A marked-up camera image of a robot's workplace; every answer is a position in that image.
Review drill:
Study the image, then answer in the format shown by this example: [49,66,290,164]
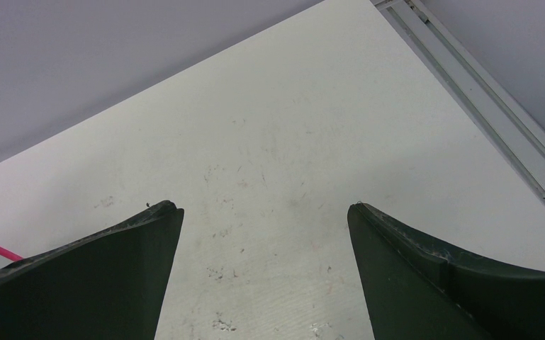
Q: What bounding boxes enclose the right aluminium rail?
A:
[372,1,545,205]

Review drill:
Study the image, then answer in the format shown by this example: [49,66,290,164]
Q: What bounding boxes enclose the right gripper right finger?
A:
[347,203,545,339]

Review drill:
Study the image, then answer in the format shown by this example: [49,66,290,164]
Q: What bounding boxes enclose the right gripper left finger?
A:
[0,200,184,339]

